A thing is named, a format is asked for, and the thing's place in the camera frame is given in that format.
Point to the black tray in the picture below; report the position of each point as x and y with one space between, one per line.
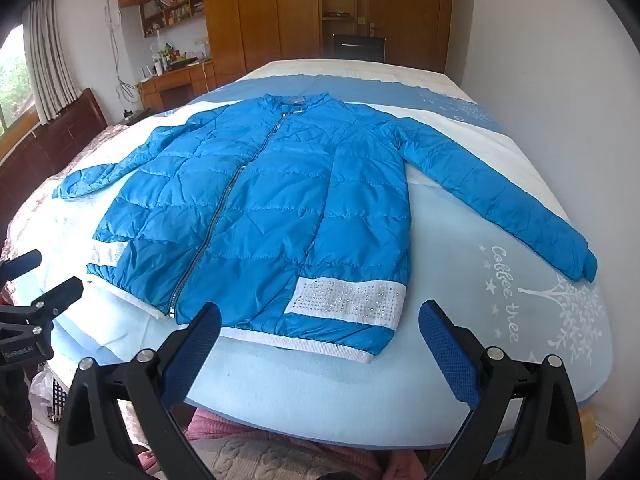
182 62

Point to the window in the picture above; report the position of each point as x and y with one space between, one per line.
15 80

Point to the blue puffer jacket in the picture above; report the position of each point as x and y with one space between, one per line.
300 200

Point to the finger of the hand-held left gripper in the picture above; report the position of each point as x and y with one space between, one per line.
25 261
62 294

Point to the wooden wardrobe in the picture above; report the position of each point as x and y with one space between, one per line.
260 10

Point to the dark nightstand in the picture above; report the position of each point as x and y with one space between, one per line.
132 116

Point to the black rectangular appliance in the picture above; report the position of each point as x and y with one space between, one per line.
357 49

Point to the dark wooden headboard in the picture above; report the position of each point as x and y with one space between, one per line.
60 135

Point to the white bottle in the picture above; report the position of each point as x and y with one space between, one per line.
159 64

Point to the wooden desk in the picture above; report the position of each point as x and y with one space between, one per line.
170 82

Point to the wooden wall shelf with books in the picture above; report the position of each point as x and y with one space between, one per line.
175 10

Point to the striped curtain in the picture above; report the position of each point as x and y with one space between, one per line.
50 60

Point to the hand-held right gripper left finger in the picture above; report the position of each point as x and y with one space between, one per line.
192 355

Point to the person's pink knit clothing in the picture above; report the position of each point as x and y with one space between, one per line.
225 427

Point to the wooden door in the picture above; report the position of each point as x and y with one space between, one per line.
405 10

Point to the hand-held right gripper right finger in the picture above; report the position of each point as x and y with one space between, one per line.
447 355

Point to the bed with blue-white sheet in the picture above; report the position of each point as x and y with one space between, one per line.
450 240

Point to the black item in wardrobe niche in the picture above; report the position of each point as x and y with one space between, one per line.
340 14

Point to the pink quilt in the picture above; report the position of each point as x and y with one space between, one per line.
95 152

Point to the white plastic bag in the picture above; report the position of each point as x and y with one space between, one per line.
45 390

